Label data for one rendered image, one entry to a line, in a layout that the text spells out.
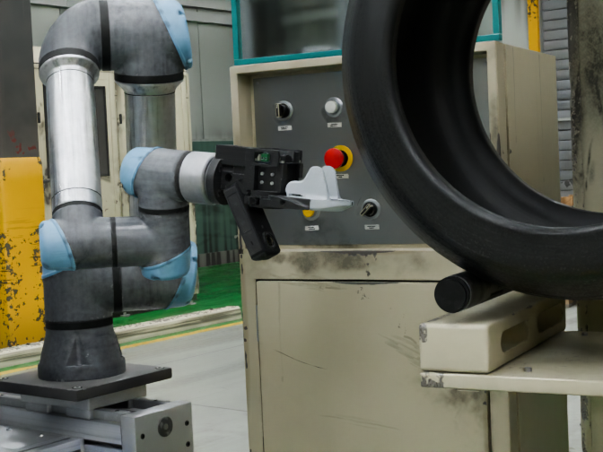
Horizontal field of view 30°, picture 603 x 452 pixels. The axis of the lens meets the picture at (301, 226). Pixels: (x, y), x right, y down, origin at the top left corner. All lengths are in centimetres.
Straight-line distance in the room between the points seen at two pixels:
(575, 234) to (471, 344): 19
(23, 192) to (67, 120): 539
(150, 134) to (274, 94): 43
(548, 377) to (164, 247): 61
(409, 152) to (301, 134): 89
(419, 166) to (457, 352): 23
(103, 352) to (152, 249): 35
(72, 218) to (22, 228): 547
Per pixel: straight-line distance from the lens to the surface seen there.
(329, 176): 155
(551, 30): 1168
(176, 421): 192
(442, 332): 138
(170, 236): 165
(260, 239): 156
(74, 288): 195
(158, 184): 163
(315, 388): 221
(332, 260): 216
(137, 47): 186
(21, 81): 721
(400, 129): 135
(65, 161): 172
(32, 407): 205
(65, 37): 185
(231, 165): 159
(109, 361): 197
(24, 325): 717
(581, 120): 169
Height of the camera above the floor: 106
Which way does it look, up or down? 3 degrees down
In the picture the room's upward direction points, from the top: 3 degrees counter-clockwise
